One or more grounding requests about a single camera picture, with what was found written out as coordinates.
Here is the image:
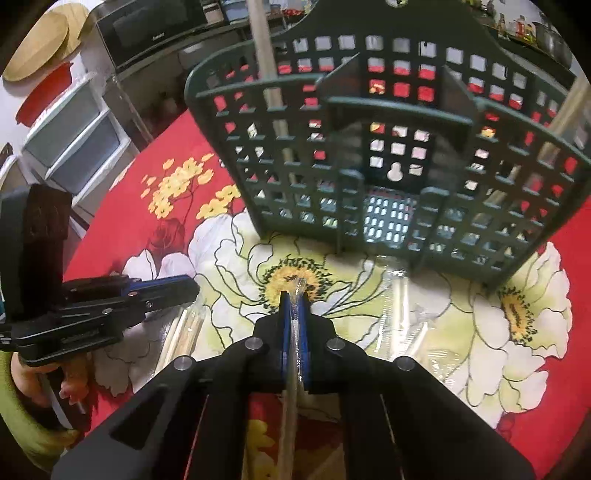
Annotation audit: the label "black microwave oven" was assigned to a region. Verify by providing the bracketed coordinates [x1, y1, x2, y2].
[95, 0, 209, 71]

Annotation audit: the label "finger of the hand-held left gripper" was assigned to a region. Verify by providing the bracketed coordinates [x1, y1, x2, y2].
[62, 274, 200, 301]
[46, 288, 200, 334]

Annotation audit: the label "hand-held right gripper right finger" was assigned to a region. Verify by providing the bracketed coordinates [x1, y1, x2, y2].
[294, 293, 539, 480]

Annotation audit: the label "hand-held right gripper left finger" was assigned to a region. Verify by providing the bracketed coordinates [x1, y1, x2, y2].
[51, 290, 296, 480]

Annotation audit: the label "wooden chopsticks pair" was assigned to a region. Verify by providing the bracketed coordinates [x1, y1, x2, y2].
[547, 76, 589, 134]
[152, 299, 207, 376]
[381, 265, 460, 386]
[274, 274, 310, 480]

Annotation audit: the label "white plastic drawer unit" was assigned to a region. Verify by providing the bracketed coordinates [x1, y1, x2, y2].
[23, 76, 140, 209]

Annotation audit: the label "red plastic bowl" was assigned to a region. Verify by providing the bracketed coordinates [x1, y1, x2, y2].
[16, 62, 75, 127]

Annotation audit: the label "red floral tablecloth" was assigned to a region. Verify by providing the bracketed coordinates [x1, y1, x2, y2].
[60, 108, 591, 480]

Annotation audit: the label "wooden utensil handle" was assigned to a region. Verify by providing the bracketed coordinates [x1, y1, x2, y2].
[246, 0, 297, 168]

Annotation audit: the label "person's left hand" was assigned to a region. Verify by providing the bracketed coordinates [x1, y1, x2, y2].
[9, 355, 92, 430]

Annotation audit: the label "small wooden board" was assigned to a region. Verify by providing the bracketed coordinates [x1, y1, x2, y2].
[76, 0, 110, 41]

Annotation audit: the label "person's left forearm green sleeve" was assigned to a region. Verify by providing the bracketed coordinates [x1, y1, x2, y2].
[0, 355, 83, 472]

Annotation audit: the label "metal pots on shelf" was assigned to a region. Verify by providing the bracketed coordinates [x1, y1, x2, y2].
[531, 18, 580, 66]

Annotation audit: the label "large round wooden board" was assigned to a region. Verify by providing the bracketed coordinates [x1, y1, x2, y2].
[2, 11, 71, 83]

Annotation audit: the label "dark green plastic utensil basket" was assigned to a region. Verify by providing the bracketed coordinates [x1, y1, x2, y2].
[185, 0, 591, 296]

